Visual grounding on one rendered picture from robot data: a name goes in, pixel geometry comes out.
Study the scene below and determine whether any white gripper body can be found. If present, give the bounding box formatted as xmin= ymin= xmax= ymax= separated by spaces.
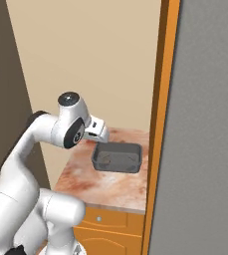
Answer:
xmin=95 ymin=120 xmax=111 ymax=144

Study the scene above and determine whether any dark grey tupperware container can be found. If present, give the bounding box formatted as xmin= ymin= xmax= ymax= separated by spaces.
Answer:
xmin=91 ymin=141 xmax=143 ymax=174

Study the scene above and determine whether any orange wooden side panel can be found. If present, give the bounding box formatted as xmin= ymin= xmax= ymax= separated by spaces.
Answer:
xmin=140 ymin=0 xmax=181 ymax=255

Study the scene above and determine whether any orange drawer front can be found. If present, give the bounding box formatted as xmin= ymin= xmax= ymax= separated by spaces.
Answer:
xmin=77 ymin=206 xmax=146 ymax=237

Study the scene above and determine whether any grey fridge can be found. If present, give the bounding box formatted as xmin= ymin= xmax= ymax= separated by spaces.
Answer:
xmin=147 ymin=0 xmax=228 ymax=255

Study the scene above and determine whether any orange cupboard door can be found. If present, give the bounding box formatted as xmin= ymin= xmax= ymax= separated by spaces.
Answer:
xmin=73 ymin=226 xmax=143 ymax=255

